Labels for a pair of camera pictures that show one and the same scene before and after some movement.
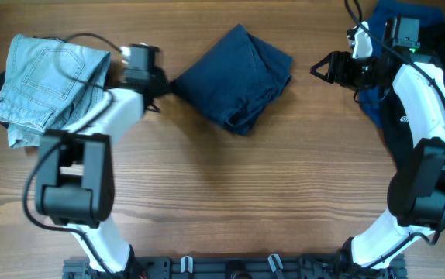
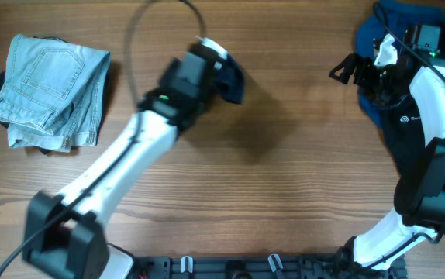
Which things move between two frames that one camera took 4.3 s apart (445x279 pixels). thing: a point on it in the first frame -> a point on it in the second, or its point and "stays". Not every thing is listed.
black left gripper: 164,80 -> 209,87
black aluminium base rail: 238,266 stays
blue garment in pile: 370,98 stays
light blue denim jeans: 50,85 stays
